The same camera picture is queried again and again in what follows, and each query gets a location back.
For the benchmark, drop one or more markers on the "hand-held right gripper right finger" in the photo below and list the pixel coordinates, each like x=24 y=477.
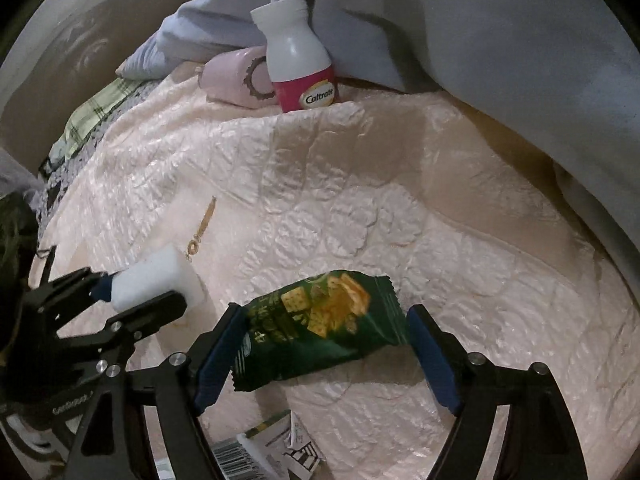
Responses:
x=432 y=355

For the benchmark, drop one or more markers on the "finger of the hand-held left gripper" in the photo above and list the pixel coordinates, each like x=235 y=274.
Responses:
x=75 y=287
x=150 y=312

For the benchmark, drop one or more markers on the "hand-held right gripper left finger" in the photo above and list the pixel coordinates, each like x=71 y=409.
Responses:
x=220 y=355

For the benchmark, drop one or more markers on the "white foam block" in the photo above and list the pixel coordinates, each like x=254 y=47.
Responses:
x=150 y=275

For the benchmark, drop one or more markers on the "green cracker packet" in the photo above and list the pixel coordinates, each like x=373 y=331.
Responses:
x=320 y=320

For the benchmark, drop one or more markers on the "dark dotted bed sheet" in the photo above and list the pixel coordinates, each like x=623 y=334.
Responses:
x=55 y=195

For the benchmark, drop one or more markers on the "white green snack packet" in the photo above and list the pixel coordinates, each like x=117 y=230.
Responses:
x=250 y=450

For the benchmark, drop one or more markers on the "black white carton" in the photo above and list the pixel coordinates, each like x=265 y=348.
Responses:
x=305 y=447

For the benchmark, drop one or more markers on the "green plaid cloth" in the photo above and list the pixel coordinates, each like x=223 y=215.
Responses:
x=95 y=115

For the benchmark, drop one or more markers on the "pink pouch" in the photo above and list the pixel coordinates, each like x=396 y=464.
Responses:
x=225 y=72

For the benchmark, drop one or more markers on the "brown headboard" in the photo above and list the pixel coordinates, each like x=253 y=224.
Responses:
x=75 y=35

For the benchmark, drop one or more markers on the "white bottle with pink label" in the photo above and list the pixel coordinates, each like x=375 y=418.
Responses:
x=295 y=50

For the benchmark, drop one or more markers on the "blue grey duvet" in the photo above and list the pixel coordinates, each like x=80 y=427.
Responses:
x=450 y=35

